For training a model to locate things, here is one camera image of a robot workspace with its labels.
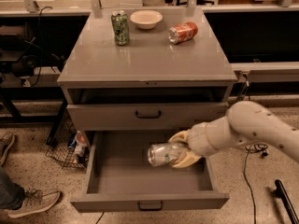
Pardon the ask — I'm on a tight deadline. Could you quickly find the beige sneaker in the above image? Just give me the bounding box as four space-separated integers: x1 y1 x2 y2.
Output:
7 189 61 218
0 132 15 165

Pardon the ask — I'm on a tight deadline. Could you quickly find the orange soda can lying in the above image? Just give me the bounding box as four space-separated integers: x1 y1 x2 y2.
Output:
168 21 198 44

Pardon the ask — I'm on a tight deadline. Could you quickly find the silver green 7up can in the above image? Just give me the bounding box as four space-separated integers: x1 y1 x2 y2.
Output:
148 142 187 167

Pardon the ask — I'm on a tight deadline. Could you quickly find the white bowl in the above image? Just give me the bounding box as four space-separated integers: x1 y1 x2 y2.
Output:
130 10 163 30

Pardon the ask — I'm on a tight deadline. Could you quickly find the grey drawer cabinet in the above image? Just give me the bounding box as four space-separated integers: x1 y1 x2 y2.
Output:
57 6 238 134

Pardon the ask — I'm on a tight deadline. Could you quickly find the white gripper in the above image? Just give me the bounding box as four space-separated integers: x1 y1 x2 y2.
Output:
168 122 221 169

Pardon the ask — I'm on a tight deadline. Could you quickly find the black power cable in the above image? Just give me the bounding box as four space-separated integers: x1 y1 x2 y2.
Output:
242 75 269 224

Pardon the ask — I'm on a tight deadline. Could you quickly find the open middle drawer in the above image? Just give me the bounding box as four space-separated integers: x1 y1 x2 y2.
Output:
70 130 229 213

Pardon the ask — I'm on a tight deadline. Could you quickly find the green soda can upright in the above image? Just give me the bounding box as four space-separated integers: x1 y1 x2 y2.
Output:
111 10 130 46

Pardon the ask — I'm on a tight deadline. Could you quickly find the closed upper drawer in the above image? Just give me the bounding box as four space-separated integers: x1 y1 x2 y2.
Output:
67 103 228 131

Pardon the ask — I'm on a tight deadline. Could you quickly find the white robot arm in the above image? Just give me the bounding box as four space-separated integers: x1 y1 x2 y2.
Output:
170 101 299 168

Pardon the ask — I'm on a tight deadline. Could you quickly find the black wire basket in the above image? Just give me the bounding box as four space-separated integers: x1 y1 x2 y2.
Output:
46 119 88 169

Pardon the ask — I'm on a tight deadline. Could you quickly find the black metal bar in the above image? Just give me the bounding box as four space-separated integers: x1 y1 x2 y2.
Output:
275 179 299 224

